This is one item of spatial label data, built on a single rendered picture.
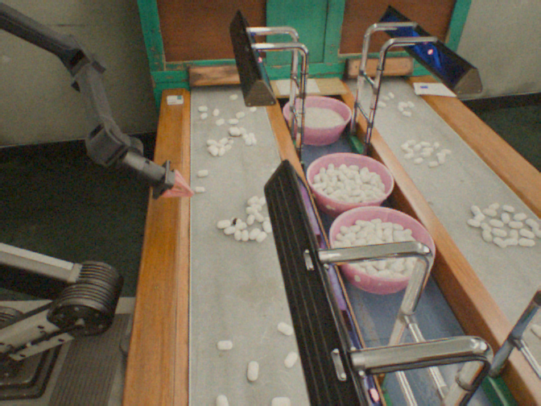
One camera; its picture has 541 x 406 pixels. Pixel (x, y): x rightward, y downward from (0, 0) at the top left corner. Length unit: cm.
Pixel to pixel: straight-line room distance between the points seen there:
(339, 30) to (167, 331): 141
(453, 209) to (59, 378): 118
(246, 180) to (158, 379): 68
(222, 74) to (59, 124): 144
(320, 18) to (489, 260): 117
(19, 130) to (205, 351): 237
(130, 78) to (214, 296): 200
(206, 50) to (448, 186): 109
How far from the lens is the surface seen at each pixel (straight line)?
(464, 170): 151
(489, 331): 102
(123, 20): 268
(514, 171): 153
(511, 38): 363
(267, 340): 92
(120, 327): 133
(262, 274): 103
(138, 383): 88
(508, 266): 121
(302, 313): 55
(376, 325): 105
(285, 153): 140
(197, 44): 185
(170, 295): 98
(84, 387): 126
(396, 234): 118
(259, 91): 106
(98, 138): 105
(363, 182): 137
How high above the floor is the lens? 152
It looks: 39 degrees down
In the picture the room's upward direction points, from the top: 1 degrees clockwise
